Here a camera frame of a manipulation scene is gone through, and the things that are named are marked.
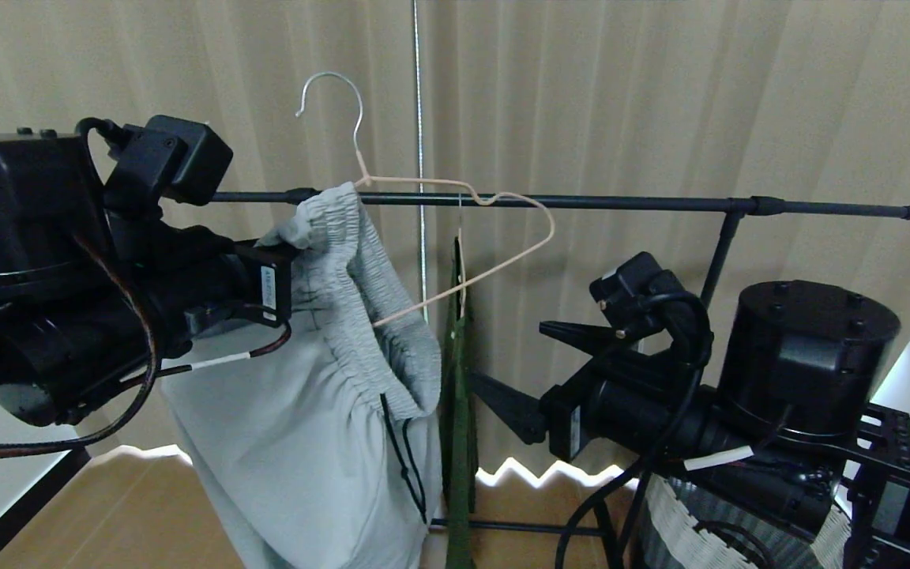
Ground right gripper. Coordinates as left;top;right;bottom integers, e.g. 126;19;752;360
467;320;843;538

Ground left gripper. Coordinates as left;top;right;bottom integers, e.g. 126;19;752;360
0;241;298;428

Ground green printed T-shirt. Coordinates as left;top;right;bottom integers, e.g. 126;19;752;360
439;237;479;569

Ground pink clothes hanger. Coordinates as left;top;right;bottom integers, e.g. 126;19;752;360
295;72;556;327
455;194;472;318

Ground pale grey shorts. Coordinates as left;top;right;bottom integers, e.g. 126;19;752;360
159;182;444;569

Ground black clothes rack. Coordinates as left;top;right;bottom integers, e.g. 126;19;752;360
210;188;910;569

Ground white laundry basket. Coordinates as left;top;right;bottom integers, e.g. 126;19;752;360
637;474;855;569

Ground beige curtain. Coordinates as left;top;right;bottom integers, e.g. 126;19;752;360
0;0;910;487

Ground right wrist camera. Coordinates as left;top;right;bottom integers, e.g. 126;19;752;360
589;251;715;368

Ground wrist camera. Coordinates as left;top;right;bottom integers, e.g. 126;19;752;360
589;251;715;368
76;115;235;238

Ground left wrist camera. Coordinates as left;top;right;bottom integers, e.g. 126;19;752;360
76;115;235;238

